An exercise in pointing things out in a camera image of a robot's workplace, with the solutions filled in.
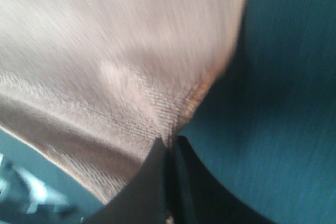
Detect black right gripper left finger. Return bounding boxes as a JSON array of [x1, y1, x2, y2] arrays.
[[83, 138, 168, 224]]

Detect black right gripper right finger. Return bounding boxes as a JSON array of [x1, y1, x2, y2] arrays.
[[174, 136, 270, 223]]

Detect black fabric table cover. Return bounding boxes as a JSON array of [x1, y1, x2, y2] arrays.
[[0, 0, 336, 224]]

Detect brown microfiber towel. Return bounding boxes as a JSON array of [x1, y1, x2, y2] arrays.
[[1, 0, 246, 203]]

